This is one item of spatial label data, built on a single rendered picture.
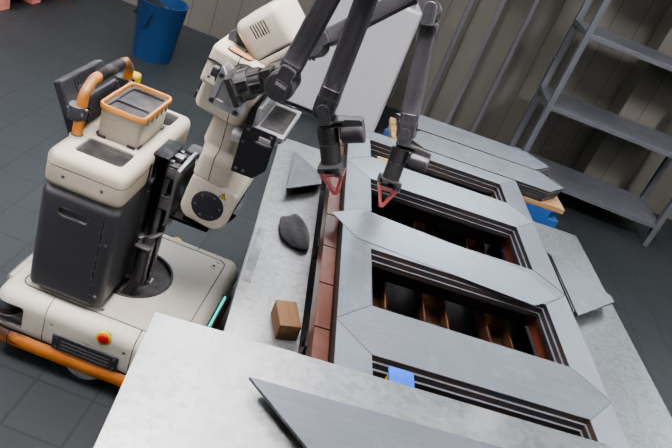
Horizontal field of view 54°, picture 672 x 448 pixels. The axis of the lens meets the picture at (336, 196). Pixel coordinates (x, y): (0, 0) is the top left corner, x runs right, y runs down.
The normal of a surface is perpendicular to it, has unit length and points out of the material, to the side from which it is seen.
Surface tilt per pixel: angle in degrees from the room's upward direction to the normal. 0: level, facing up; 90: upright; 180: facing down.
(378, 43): 90
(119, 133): 92
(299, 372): 0
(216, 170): 90
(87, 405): 0
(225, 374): 0
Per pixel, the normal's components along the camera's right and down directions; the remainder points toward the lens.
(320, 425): 0.33, -0.82
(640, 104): -0.17, 0.44
